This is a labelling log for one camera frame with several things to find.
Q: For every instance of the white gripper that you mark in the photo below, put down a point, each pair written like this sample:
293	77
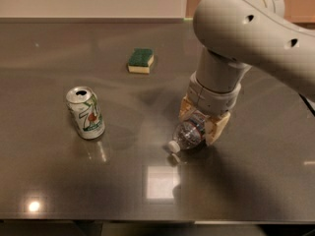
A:
213	99

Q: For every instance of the clear plastic water bottle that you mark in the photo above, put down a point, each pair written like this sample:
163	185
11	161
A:
188	133

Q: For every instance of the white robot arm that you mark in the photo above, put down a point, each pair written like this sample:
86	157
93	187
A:
237	35

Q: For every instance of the green yellow sponge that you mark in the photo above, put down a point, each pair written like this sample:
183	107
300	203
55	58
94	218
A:
141	61

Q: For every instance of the white green soda can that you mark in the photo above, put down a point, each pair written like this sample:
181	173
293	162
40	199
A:
83	106

